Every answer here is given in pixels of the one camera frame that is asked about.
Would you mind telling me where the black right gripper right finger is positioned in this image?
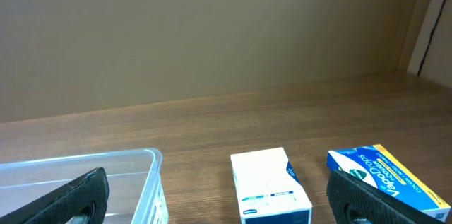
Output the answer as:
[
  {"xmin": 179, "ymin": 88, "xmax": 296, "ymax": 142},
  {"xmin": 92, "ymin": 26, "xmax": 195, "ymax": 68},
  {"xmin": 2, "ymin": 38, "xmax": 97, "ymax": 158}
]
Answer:
[{"xmin": 326, "ymin": 170, "xmax": 442, "ymax": 224}]

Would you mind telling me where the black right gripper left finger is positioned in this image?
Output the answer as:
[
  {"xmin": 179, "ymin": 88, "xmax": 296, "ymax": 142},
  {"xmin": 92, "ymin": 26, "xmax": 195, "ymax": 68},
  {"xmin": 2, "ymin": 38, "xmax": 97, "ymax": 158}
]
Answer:
[{"xmin": 1, "ymin": 167, "xmax": 109, "ymax": 224}]

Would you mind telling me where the blue VapoDrops box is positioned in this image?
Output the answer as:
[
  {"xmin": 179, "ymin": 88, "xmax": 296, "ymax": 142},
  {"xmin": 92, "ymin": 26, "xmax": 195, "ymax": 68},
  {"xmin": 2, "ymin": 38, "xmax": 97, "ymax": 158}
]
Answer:
[{"xmin": 326, "ymin": 144, "xmax": 451, "ymax": 223}]

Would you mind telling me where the white and blue medicine box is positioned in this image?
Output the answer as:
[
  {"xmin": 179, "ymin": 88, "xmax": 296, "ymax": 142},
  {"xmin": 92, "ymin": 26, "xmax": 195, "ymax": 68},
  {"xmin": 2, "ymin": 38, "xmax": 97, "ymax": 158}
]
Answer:
[{"xmin": 230, "ymin": 147, "xmax": 313, "ymax": 224}]

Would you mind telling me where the clear plastic container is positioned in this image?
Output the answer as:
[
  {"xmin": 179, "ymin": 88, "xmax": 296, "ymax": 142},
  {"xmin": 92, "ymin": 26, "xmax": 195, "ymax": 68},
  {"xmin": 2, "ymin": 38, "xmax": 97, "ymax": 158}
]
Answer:
[{"xmin": 1, "ymin": 148, "xmax": 169, "ymax": 224}]

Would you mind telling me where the black wall cable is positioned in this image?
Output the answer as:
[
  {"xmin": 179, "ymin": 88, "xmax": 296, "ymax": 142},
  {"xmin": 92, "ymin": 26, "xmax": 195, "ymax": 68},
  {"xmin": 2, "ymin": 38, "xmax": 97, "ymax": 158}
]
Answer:
[{"xmin": 417, "ymin": 0, "xmax": 452, "ymax": 77}]

